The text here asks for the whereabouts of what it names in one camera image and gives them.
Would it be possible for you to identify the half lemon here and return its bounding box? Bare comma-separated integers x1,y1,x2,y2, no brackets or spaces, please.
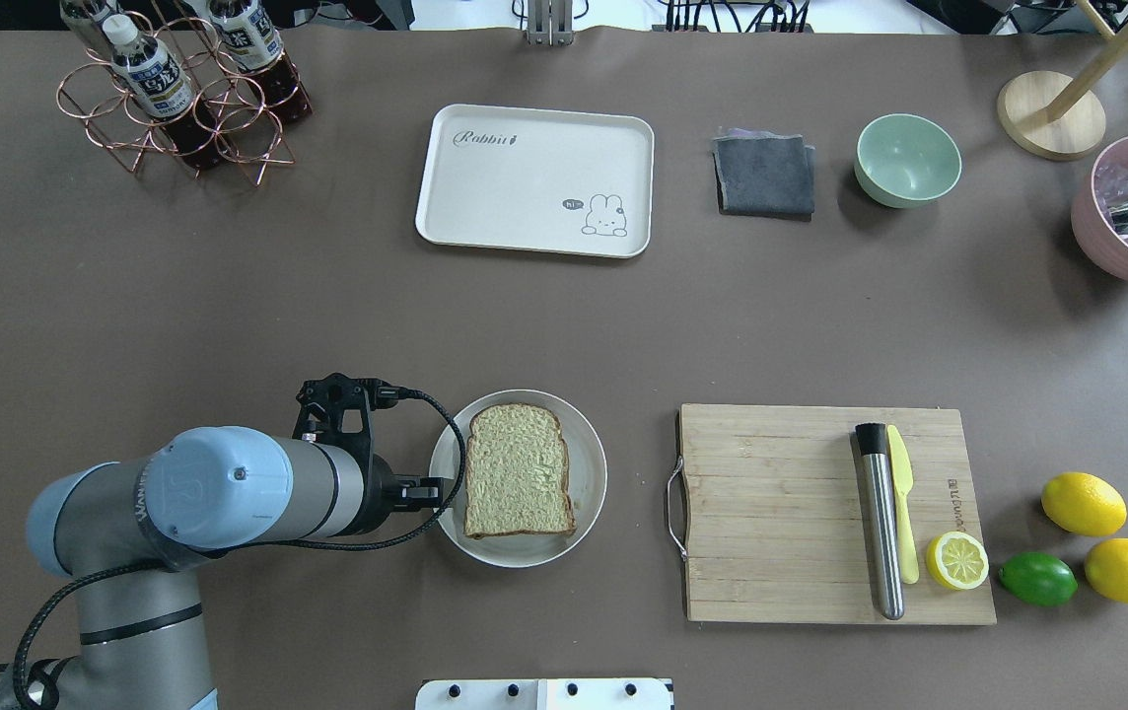
925,531,992,591

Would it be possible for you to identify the bread slice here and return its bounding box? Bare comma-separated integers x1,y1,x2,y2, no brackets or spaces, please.
464,403,576,538

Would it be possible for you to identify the wooden cutting board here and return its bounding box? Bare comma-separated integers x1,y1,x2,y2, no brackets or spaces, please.
677,403,982,625

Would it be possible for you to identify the yellow plastic knife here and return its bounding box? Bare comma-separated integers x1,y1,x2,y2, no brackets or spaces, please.
885,424,920,585

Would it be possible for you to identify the white round plate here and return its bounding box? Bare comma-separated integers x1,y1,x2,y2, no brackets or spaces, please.
441,391,607,569

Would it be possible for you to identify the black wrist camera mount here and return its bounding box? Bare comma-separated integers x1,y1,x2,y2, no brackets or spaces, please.
292,372,403,470

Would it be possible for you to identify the green bowl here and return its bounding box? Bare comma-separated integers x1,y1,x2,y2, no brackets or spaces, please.
854,113,962,208

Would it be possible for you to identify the white control box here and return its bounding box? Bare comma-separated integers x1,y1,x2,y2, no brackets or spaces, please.
415,676,675,709

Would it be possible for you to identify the copper wire bottle rack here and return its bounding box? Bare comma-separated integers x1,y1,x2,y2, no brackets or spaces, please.
56,1,312,184

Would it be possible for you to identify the grey folded cloth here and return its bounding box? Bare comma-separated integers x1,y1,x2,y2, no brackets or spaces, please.
712,128,816,220

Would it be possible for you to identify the aluminium frame post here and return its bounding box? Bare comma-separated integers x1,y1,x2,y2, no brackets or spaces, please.
523,0,576,46

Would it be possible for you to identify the tea bottle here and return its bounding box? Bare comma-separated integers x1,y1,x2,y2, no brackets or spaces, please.
103,14,222,170
208,1,312,124
58,0,121,60

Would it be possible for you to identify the tea bottle back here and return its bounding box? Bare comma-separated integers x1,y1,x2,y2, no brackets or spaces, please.
208,1,312,124

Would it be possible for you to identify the cream rabbit tray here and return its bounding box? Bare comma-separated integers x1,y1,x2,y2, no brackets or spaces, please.
415,104,655,258

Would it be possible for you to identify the yellow lemon far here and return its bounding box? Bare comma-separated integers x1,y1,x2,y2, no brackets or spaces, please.
1040,471,1128,536

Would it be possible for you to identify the wooden mug tree stand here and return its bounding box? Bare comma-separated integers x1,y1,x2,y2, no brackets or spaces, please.
997,1,1128,161

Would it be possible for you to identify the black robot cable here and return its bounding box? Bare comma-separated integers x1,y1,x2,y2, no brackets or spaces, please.
0,387,468,710

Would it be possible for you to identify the green lime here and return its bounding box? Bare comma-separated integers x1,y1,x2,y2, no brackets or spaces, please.
998,551,1079,607

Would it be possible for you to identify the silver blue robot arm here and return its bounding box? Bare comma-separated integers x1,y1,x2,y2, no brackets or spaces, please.
0,426,458,709

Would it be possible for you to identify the tea bottle front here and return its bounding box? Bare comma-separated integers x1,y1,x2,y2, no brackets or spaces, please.
103,14,222,170

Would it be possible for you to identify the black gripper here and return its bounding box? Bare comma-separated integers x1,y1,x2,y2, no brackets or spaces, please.
358,456,447,534

